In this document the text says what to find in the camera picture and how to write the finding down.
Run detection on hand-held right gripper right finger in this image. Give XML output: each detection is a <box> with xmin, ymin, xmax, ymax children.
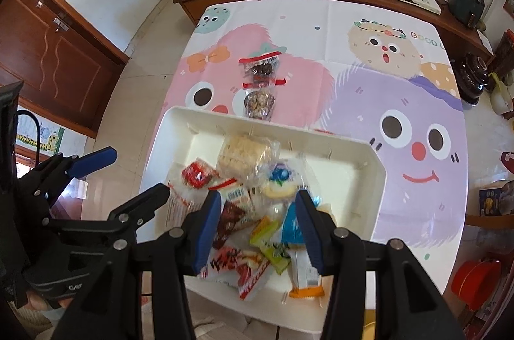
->
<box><xmin>295</xmin><ymin>189</ymin><xmax>466</xmax><ymax>340</ymax></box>

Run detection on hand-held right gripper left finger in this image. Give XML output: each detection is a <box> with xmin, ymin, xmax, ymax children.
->
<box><xmin>50</xmin><ymin>191</ymin><xmax>222</xmax><ymax>340</ymax></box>

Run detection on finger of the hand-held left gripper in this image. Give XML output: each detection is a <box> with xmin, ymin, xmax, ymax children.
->
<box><xmin>22</xmin><ymin>146</ymin><xmax>118</xmax><ymax>225</ymax></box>
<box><xmin>44</xmin><ymin>183</ymin><xmax>170</xmax><ymax>241</ymax></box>

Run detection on blue snack packet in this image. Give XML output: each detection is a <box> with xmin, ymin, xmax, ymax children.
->
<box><xmin>280</xmin><ymin>196</ymin><xmax>323</xmax><ymax>248</ymax></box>

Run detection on small brown snack packet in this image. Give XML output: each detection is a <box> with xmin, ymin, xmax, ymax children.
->
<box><xmin>212</xmin><ymin>199</ymin><xmax>258</xmax><ymax>250</ymax></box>

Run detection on long white orange packet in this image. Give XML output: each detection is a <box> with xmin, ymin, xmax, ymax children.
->
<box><xmin>288</xmin><ymin>246</ymin><xmax>325</xmax><ymax>299</ymax></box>

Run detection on green snack packet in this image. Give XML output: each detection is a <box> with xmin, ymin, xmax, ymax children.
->
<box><xmin>249</xmin><ymin>215</ymin><xmax>292</xmax><ymax>276</ymax></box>

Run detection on red white snack packet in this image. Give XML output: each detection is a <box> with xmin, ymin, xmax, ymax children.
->
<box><xmin>199</xmin><ymin>244</ymin><xmax>271</xmax><ymax>302</ymax></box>

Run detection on blueberry print pastry packet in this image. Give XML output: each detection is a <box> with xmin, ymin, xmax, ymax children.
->
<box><xmin>257</xmin><ymin>159</ymin><xmax>306</xmax><ymax>200</ymax></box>

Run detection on white plastic tray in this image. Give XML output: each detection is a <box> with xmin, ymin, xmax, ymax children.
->
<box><xmin>138</xmin><ymin>106</ymin><xmax>388</xmax><ymax>333</ymax></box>

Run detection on pale square pastry packet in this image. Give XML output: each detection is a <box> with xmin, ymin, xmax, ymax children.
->
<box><xmin>217</xmin><ymin>134</ymin><xmax>270</xmax><ymax>180</ymax></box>

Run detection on person's left hand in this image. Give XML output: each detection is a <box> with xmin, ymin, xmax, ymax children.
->
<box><xmin>22</xmin><ymin>290</ymin><xmax>67</xmax><ymax>325</ymax></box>

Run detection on brown wooden door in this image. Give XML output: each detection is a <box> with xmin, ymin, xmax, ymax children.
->
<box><xmin>0</xmin><ymin>0</ymin><xmax>129</xmax><ymax>140</ymax></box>

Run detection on clear nut cluster packet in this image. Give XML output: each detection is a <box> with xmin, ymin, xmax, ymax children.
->
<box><xmin>243</xmin><ymin>90</ymin><xmax>277</xmax><ymax>122</ymax></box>

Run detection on red plastic basin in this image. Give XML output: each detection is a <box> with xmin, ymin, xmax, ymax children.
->
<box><xmin>450</xmin><ymin>259</ymin><xmax>502</xmax><ymax>310</ymax></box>

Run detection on dark candy packet red ends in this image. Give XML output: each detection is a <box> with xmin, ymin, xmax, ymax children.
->
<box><xmin>239</xmin><ymin>53</ymin><xmax>288</xmax><ymax>89</ymax></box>

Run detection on cartoon printed tablecloth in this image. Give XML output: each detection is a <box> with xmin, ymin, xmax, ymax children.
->
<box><xmin>137</xmin><ymin>0</ymin><xmax>470</xmax><ymax>309</ymax></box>

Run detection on blue picture box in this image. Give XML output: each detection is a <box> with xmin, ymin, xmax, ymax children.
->
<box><xmin>479</xmin><ymin>181</ymin><xmax>514</xmax><ymax>216</ymax></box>

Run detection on dark ceramic pot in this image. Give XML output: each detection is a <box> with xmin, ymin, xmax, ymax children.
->
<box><xmin>458</xmin><ymin>53</ymin><xmax>491</xmax><ymax>104</ymax></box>

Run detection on white plastic jug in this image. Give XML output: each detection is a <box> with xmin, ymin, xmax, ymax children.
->
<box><xmin>489</xmin><ymin>77</ymin><xmax>514</xmax><ymax>117</ymax></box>

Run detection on white paper sheet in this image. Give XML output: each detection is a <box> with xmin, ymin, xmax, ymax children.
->
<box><xmin>476</xmin><ymin>29</ymin><xmax>495</xmax><ymax>54</ymax></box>

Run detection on brown jar red lid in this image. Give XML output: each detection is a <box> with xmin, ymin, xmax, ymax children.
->
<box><xmin>492</xmin><ymin>31</ymin><xmax>514</xmax><ymax>76</ymax></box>

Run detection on dark air fryer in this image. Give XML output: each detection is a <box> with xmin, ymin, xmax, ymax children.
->
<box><xmin>448</xmin><ymin>0</ymin><xmax>486</xmax><ymax>28</ymax></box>

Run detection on giraffe print wall sticker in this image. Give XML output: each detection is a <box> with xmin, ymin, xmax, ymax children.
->
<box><xmin>16</xmin><ymin>122</ymin><xmax>66</xmax><ymax>157</ymax></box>

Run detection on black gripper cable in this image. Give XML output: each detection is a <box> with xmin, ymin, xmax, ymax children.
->
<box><xmin>16</xmin><ymin>110</ymin><xmax>42</xmax><ymax>166</ymax></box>

